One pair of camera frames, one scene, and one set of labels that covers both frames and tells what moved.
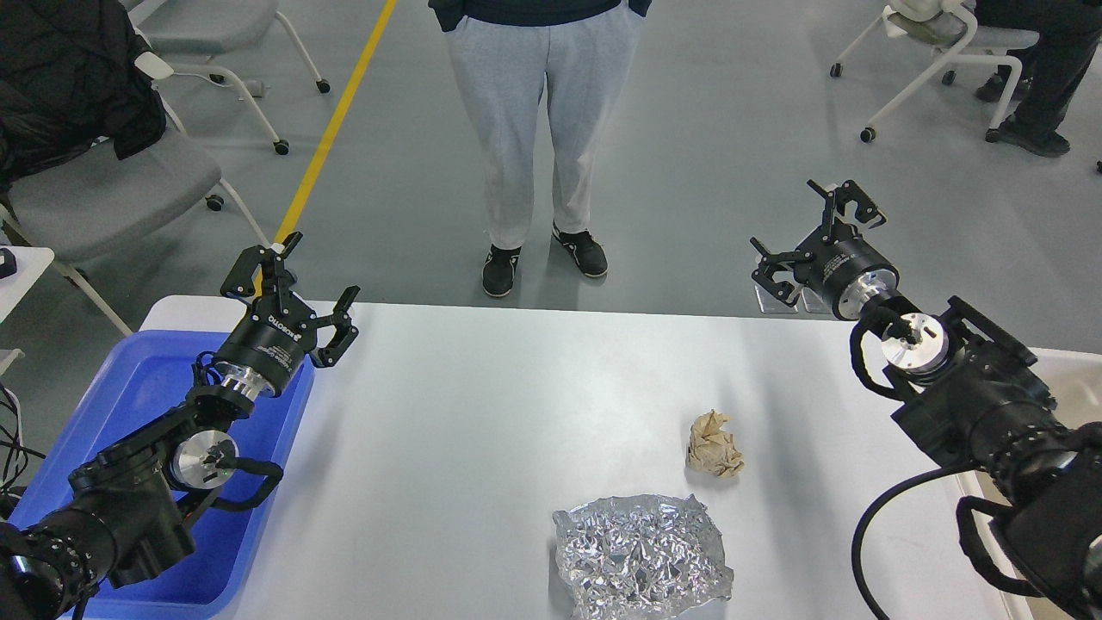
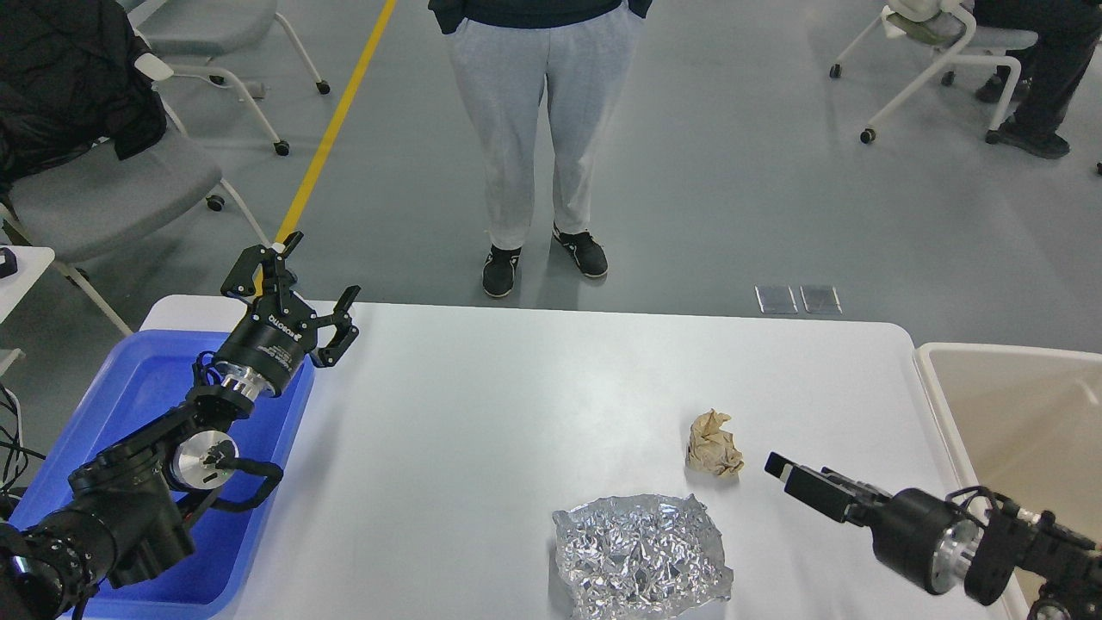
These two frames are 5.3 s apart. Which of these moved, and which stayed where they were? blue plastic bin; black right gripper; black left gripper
Moved: black right gripper
Stayed: black left gripper; blue plastic bin
